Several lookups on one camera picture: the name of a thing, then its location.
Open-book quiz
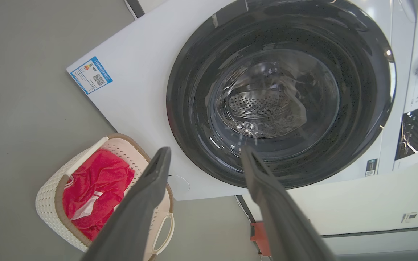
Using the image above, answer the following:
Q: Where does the red garment with white print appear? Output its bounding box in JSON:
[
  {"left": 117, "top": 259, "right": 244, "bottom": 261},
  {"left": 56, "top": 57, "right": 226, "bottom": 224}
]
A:
[{"left": 62, "top": 148, "right": 136, "bottom": 241}]

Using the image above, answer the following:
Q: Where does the red plastic object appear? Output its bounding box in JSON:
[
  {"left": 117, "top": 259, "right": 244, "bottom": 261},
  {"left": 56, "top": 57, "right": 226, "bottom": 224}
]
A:
[{"left": 250, "top": 222, "right": 272, "bottom": 256}]

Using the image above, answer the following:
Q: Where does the black washing machine display panel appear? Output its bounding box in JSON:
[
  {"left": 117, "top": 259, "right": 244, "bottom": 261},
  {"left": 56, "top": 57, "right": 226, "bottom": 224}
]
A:
[{"left": 394, "top": 100, "right": 418, "bottom": 161}]

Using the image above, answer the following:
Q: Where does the white washing machine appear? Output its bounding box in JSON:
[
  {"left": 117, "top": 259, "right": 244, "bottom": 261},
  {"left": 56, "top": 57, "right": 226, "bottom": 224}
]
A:
[{"left": 66, "top": 0, "right": 418, "bottom": 201}]

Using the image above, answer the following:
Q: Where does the white woven laundry basket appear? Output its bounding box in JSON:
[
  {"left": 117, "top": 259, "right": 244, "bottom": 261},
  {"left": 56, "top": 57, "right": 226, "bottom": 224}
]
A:
[{"left": 35, "top": 133, "right": 175, "bottom": 261}]

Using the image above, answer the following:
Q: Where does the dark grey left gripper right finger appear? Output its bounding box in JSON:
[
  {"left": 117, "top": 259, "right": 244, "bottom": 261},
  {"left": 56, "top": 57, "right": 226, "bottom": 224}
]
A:
[{"left": 241, "top": 146, "right": 336, "bottom": 261}]

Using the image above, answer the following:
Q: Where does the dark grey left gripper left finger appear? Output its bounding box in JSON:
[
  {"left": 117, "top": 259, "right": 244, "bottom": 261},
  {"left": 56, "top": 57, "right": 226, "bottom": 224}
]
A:
[{"left": 81, "top": 146, "right": 172, "bottom": 261}]

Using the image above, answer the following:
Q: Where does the small black qr sticker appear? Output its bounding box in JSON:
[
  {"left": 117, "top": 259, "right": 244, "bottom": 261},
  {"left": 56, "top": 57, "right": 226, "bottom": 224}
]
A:
[{"left": 365, "top": 158, "right": 378, "bottom": 177}]

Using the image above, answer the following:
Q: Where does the blue energy label sticker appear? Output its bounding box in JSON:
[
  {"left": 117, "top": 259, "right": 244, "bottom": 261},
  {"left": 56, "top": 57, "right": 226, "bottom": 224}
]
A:
[{"left": 70, "top": 56, "right": 113, "bottom": 95}]

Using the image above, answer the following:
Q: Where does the black round washing machine door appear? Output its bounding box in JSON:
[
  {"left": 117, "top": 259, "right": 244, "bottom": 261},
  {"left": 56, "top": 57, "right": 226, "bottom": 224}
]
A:
[{"left": 166, "top": 0, "right": 397, "bottom": 190}]

